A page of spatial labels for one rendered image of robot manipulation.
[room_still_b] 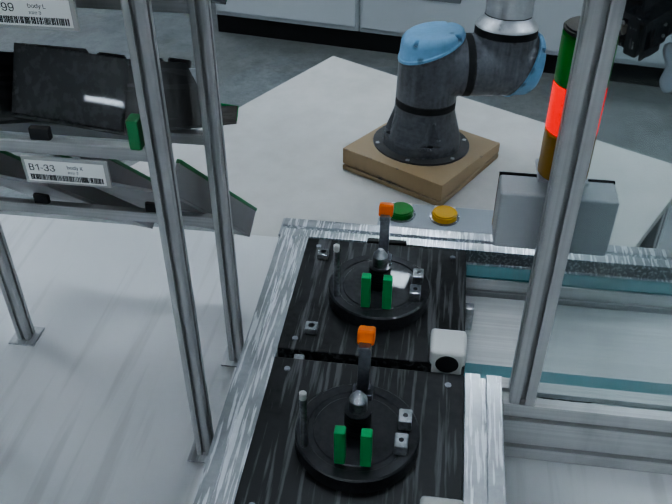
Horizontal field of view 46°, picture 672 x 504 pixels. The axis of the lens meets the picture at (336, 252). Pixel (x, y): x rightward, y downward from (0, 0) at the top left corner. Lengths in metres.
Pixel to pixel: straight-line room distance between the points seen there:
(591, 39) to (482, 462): 0.48
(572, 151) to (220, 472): 0.51
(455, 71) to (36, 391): 0.88
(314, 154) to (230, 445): 0.82
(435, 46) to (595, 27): 0.75
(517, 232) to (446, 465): 0.27
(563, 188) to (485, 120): 1.00
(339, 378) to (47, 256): 0.64
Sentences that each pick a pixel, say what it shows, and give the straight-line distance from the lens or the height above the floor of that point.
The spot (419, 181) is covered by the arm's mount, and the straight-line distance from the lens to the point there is 1.48.
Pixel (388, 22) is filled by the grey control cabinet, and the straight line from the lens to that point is 4.14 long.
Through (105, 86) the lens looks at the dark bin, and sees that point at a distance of 0.82.
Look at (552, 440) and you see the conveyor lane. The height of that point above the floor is 0.90.
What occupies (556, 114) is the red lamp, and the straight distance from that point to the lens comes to 0.79.
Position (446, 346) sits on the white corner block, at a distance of 1.01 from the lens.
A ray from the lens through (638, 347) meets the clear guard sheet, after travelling 0.96.
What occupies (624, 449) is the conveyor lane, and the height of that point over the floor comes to 0.90.
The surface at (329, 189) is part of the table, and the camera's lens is 1.52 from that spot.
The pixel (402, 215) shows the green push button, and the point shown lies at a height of 0.97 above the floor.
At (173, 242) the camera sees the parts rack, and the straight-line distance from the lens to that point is 0.82.
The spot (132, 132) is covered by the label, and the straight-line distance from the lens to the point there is 0.77.
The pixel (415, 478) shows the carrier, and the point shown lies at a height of 0.97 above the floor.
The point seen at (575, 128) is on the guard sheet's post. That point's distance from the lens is 0.77.
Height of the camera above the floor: 1.69
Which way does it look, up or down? 38 degrees down
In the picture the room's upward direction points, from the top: straight up
